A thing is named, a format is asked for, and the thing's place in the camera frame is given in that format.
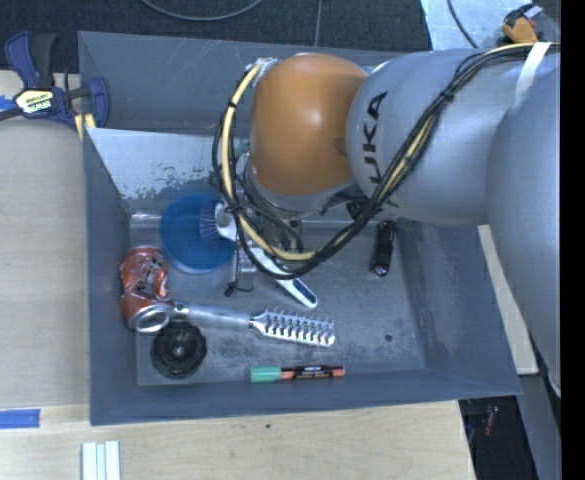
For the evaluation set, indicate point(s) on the orange marker with green cap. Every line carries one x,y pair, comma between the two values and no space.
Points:
297,373

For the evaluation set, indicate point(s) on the blue plastic cup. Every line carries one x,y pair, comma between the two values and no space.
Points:
187,240

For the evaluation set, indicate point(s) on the grey metal bin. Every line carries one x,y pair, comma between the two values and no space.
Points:
362,318

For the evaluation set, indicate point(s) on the crushed red soda can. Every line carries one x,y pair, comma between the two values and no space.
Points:
139,278

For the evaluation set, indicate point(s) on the silver metal spiked brush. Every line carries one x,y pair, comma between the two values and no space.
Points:
292,325

